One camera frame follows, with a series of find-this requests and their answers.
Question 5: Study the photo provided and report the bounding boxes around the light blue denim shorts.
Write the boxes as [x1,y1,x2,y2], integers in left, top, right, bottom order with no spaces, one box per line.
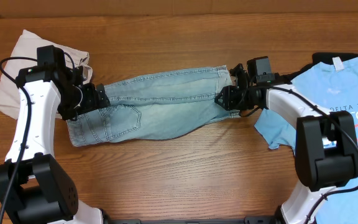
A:
[67,65,239,147]

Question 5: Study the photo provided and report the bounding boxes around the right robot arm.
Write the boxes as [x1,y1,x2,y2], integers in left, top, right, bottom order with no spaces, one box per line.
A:
[215,56,358,223]

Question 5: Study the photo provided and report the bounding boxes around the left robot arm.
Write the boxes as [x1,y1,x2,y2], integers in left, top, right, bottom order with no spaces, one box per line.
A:
[0,45,111,224]

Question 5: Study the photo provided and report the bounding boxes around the folded beige shorts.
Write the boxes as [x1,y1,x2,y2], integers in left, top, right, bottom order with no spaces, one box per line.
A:
[0,29,93,120]

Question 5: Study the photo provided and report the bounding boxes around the black garment under pile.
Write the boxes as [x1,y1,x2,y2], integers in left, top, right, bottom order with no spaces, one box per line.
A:
[283,52,358,81]

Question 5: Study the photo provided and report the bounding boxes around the light blue printed t-shirt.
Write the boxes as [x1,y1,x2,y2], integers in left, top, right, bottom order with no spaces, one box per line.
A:
[254,56,358,224]

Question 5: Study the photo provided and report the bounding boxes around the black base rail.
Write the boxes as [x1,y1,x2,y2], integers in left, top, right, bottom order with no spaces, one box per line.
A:
[103,216,282,224]

